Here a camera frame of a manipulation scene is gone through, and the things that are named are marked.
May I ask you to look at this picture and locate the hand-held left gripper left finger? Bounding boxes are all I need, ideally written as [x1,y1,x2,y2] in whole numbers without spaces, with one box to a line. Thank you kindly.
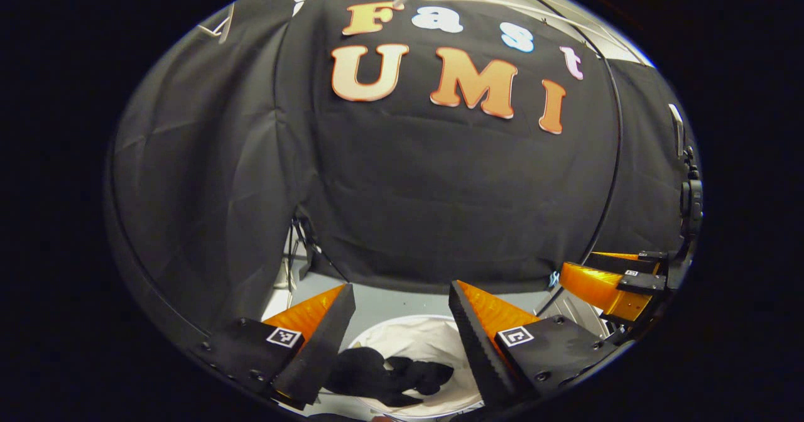
[192,284,357,410]

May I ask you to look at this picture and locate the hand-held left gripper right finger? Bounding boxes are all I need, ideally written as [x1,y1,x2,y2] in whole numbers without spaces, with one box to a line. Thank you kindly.
[448,279,622,410]

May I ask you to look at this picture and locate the black knit garment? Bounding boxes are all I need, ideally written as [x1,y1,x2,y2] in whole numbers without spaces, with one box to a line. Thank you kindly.
[323,347,454,408]

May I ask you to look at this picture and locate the white laundry hamper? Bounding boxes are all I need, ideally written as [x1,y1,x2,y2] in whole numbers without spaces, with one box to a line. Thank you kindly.
[314,314,487,419]

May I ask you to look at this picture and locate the black tripod stand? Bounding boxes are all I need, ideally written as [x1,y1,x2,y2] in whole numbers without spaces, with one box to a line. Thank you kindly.
[286,218,346,284]

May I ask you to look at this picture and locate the black backdrop cloth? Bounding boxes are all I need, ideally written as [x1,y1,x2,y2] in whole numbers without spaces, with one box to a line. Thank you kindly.
[107,0,695,335]

